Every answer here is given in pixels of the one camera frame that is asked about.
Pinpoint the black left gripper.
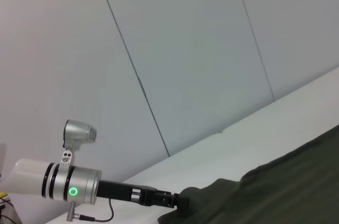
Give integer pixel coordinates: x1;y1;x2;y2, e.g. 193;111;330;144
96;180;190;210

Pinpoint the dark green shirt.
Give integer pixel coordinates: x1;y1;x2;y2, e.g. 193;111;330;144
157;124;339;224

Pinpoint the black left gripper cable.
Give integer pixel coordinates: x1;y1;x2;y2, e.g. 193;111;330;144
65;199;115;222

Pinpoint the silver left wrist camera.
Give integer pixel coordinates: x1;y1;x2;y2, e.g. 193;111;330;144
60;119;98;172

